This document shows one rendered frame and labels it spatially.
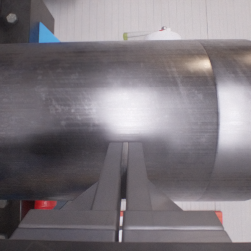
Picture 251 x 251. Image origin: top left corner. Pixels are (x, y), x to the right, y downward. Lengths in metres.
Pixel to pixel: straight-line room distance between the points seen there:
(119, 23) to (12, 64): 2.53
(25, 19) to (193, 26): 2.41
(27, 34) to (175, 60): 0.44
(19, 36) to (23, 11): 0.07
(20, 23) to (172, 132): 0.51
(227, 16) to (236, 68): 2.84
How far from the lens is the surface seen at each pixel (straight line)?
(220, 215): 2.59
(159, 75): 0.17
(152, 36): 1.23
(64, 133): 0.17
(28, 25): 0.58
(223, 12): 3.05
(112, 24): 2.71
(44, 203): 0.54
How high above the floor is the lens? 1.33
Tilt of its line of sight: 2 degrees down
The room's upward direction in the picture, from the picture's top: 90 degrees clockwise
